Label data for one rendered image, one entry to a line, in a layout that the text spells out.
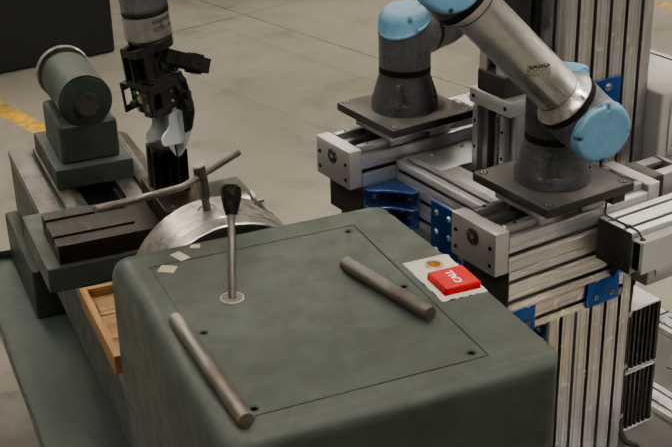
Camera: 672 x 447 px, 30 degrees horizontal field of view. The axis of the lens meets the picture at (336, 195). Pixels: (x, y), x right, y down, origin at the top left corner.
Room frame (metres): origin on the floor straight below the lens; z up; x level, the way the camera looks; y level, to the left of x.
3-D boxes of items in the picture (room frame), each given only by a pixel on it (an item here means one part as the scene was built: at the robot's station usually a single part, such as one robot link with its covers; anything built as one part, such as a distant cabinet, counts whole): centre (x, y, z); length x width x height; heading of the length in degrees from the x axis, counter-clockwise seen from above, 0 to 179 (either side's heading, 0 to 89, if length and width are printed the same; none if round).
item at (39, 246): (2.60, 0.43, 0.90); 0.53 x 0.30 x 0.06; 113
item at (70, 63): (3.09, 0.67, 1.01); 0.30 x 0.20 x 0.29; 23
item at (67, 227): (2.55, 0.43, 0.95); 0.43 x 0.18 x 0.04; 113
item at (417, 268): (1.67, -0.16, 1.23); 0.13 x 0.08 x 0.06; 23
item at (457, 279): (1.65, -0.17, 1.26); 0.06 x 0.06 x 0.02; 23
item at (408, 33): (2.67, -0.16, 1.33); 0.13 x 0.12 x 0.14; 143
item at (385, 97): (2.66, -0.16, 1.21); 0.15 x 0.15 x 0.10
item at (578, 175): (2.25, -0.42, 1.21); 0.15 x 0.15 x 0.10
